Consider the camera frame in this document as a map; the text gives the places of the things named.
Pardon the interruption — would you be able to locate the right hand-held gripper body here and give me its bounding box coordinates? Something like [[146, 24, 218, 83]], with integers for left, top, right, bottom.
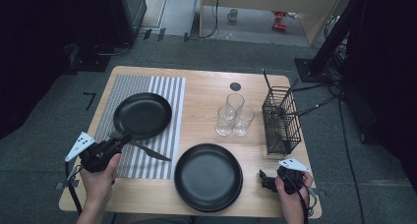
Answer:
[[269, 157, 311, 196]]

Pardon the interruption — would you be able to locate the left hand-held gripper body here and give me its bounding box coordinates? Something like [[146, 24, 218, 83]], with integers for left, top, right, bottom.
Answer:
[[64, 131, 116, 174]]

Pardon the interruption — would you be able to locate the dark metal knife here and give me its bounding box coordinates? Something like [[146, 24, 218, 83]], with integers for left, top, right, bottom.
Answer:
[[109, 131, 172, 162]]

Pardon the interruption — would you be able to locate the black wire cutlery basket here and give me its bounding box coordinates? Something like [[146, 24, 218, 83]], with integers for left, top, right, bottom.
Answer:
[[261, 85, 302, 156]]

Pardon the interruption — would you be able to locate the person's right hand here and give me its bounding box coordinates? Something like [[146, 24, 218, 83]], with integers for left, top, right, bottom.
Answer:
[[274, 171, 315, 224]]

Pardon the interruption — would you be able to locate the person's left hand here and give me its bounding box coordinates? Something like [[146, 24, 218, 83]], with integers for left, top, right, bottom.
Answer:
[[79, 153, 122, 206]]

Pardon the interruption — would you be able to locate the grey striped placemat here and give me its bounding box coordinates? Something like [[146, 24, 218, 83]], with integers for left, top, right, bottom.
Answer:
[[94, 74, 187, 180]]

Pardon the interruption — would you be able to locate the clear drinking glass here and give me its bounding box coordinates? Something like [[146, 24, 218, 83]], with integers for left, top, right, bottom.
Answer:
[[225, 92, 246, 116], [215, 105, 238, 137], [232, 105, 256, 137]]

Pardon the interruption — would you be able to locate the black floor base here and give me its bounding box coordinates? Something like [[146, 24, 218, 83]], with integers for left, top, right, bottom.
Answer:
[[63, 42, 112, 73]]

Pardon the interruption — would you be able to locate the dark cabinet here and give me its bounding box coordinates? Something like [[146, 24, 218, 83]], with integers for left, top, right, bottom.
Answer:
[[107, 0, 148, 46]]

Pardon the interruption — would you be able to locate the black stand pole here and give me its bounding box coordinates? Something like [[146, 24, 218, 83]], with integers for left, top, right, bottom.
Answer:
[[308, 0, 372, 75]]

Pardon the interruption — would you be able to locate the grey mug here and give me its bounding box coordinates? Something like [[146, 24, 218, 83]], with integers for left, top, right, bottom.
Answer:
[[226, 8, 240, 23]]

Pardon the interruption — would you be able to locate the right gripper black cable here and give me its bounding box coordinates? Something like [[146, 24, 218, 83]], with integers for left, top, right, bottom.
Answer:
[[284, 174, 319, 224]]

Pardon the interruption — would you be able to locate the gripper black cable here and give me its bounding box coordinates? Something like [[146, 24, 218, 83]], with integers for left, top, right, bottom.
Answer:
[[64, 160, 84, 216], [284, 174, 319, 224]]

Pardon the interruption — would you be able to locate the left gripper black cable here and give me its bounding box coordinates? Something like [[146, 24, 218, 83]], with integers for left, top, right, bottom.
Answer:
[[64, 160, 84, 216]]

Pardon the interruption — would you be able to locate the long black floor cable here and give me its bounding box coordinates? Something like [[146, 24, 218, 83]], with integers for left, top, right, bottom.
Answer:
[[337, 95, 366, 224]]

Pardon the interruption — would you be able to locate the black cable with connector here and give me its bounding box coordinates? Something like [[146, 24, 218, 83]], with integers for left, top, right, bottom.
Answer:
[[293, 95, 338, 117]]

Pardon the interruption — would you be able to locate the thin black utensil handle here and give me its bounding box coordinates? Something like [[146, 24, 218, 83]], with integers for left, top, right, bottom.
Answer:
[[261, 69, 273, 92]]

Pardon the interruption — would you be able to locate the black stand base plate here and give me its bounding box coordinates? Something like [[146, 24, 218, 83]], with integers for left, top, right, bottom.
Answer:
[[293, 57, 333, 84]]

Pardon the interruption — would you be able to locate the hanging black cable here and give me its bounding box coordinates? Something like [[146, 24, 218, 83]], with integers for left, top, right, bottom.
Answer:
[[200, 0, 221, 39]]

